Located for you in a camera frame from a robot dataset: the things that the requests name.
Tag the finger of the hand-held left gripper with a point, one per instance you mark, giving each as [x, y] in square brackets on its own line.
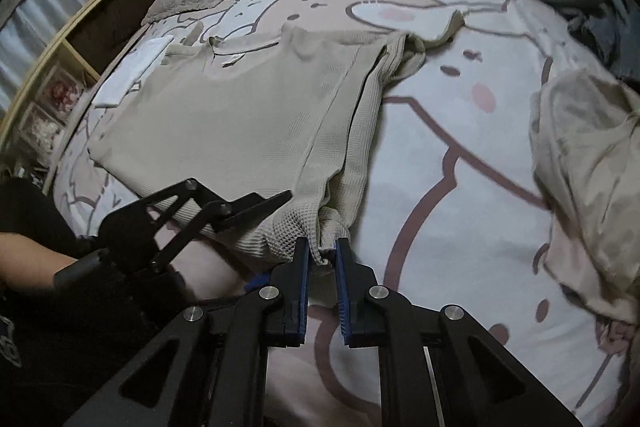
[240, 209]

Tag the beige waffle knit garment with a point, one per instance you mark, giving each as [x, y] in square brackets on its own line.
[250, 117]

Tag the red and white ornament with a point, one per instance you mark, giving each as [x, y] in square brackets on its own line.
[62, 89]

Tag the dark grey clothes pile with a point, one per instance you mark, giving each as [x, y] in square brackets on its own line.
[585, 2]

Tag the printed pink and white bedsheet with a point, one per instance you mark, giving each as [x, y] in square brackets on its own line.
[450, 187]

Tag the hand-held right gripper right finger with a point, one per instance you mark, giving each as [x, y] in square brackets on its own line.
[342, 297]

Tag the light wooden shelf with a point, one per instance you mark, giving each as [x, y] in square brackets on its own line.
[65, 39]

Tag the cream crumpled garment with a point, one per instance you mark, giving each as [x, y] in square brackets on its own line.
[590, 167]

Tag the white folded cloth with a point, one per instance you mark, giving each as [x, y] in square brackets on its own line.
[130, 72]

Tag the person's left forearm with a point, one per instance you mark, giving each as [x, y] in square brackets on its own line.
[30, 262]

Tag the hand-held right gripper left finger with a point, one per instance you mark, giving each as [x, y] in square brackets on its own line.
[303, 287]

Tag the person's black clothing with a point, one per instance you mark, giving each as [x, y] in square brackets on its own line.
[50, 357]

